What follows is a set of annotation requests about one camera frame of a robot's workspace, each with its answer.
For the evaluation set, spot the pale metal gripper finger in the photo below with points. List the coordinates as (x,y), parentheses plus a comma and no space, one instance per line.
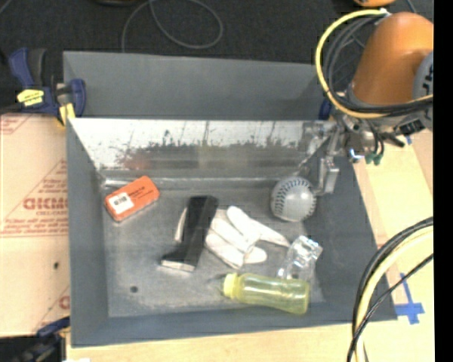
(333,181)
(324,172)

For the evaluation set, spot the grey ball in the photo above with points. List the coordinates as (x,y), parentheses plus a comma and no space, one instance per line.
(292,200)

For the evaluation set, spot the white glove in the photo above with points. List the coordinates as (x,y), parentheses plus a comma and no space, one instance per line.
(234,240)

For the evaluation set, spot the yellow plastic bottle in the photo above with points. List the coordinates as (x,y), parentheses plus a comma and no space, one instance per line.
(275,292)

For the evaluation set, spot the black flat block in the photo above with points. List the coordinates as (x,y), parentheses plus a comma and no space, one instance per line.
(195,232)

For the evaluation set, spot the grey metal bin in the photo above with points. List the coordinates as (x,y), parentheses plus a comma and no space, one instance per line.
(181,89)

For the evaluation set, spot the orange box with white label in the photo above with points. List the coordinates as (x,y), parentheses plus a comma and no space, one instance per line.
(133,198)

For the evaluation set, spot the brown cardboard board, red print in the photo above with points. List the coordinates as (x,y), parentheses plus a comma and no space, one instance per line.
(30,240)

